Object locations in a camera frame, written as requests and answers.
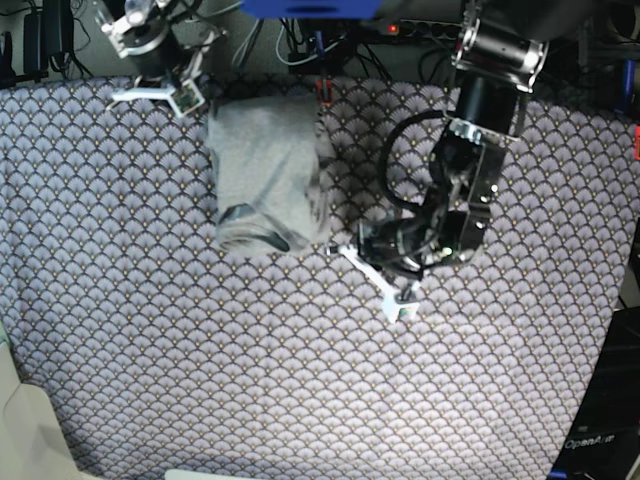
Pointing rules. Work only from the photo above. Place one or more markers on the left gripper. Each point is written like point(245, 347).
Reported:
point(408, 248)

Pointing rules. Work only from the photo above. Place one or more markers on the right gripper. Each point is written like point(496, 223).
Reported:
point(143, 33)

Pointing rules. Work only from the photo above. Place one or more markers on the grey T-shirt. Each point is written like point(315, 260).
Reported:
point(267, 155)

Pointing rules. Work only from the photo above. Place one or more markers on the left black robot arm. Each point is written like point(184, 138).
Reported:
point(501, 50)

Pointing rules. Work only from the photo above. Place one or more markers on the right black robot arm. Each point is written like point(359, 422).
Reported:
point(142, 32)

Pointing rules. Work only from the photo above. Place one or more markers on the red and black clamp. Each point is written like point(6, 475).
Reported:
point(324, 91)

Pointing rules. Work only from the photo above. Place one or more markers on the fan-patterned tablecloth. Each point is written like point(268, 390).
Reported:
point(159, 351)

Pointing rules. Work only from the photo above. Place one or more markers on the black OpenArm box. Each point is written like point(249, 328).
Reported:
point(603, 442)

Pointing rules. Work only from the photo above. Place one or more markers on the black power strip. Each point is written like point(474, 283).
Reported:
point(422, 29)

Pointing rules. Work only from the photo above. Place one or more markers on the red clamp at right edge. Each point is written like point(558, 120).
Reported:
point(637, 142)

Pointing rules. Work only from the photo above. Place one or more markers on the beige chair at lower left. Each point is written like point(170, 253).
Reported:
point(32, 443)

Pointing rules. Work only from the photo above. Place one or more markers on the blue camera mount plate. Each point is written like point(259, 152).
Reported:
point(311, 9)

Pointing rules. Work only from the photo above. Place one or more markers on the blue post at right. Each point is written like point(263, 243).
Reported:
point(626, 87)

